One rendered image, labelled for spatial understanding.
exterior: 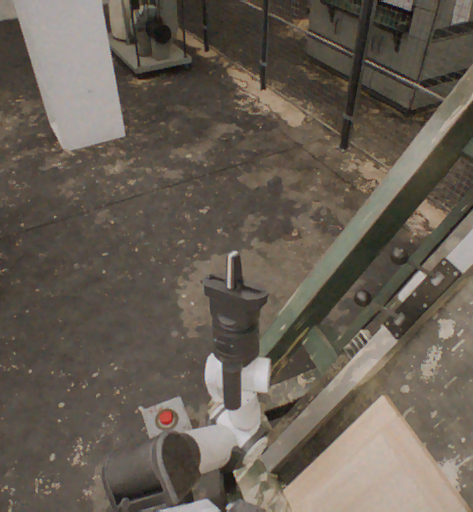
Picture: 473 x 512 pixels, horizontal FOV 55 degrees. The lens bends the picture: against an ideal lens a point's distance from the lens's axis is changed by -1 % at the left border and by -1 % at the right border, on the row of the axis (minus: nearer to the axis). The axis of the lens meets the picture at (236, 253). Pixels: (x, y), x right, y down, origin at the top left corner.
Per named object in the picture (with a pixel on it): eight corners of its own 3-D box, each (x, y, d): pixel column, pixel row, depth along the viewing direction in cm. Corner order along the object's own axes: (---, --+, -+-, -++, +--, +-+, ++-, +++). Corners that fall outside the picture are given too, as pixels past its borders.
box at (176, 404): (149, 436, 144) (141, 409, 132) (184, 422, 148) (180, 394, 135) (160, 472, 136) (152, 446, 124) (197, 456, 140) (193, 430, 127)
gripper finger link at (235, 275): (238, 249, 78) (239, 281, 81) (227, 257, 75) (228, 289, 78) (246, 252, 77) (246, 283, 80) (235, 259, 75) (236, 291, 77)
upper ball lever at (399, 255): (433, 283, 97) (383, 254, 94) (445, 270, 95) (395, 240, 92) (439, 293, 93) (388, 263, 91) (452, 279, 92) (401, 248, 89)
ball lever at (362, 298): (396, 322, 102) (348, 295, 99) (407, 310, 100) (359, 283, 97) (401, 332, 98) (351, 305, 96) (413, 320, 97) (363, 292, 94)
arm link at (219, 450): (247, 474, 107) (191, 498, 88) (211, 435, 114) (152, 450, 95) (273, 436, 106) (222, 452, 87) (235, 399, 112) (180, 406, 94)
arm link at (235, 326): (221, 264, 86) (223, 316, 92) (189, 286, 79) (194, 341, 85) (280, 281, 80) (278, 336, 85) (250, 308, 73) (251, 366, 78)
